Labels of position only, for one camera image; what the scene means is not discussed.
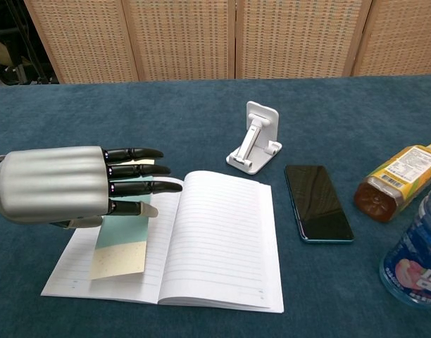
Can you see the black tripod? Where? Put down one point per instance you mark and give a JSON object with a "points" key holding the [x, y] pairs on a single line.
{"points": [[34, 56]]}

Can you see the woven wooden folding screen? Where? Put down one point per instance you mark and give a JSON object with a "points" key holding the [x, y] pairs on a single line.
{"points": [[187, 38]]}

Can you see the blue cream bookmark with tassel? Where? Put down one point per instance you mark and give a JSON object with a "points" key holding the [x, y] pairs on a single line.
{"points": [[124, 236]]}

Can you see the blue drink bottle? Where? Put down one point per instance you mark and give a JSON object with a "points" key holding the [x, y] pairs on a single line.
{"points": [[418, 253]]}

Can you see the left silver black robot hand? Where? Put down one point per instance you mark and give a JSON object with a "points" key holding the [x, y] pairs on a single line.
{"points": [[53, 183]]}

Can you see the open lined white notebook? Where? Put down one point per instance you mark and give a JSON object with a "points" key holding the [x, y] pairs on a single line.
{"points": [[219, 229]]}

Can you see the black smartphone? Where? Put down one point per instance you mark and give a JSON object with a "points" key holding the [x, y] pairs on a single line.
{"points": [[317, 202]]}

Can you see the yellow label tea bottle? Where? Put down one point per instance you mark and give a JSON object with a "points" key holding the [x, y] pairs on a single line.
{"points": [[398, 179]]}

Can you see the white folding phone stand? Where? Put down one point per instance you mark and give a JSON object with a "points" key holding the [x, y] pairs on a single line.
{"points": [[254, 141]]}

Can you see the teal table cloth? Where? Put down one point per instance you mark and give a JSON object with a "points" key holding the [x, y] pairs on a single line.
{"points": [[131, 116]]}

